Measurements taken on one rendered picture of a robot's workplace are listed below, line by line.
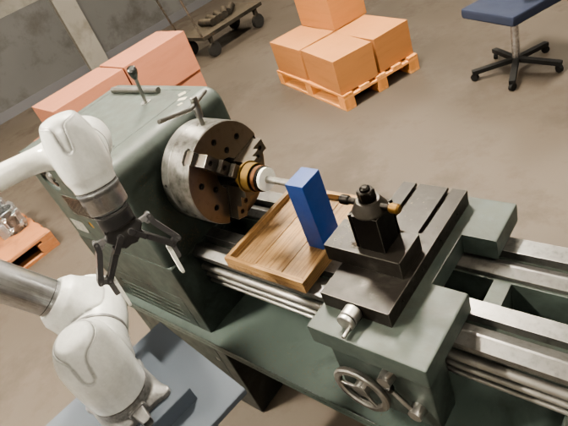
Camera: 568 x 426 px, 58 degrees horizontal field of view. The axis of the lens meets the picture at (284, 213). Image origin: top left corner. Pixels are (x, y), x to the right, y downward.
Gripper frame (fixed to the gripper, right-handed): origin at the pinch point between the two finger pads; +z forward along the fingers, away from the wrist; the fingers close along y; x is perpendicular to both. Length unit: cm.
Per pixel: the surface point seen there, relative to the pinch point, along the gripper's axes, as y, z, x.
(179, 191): -20.4, -5.7, -30.7
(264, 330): -24, 53, -32
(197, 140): -30.8, -17.0, -28.0
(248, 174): -37.9, -3.8, -19.7
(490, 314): -56, 30, 41
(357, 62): -216, 36, -212
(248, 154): -44, -6, -29
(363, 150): -168, 77, -164
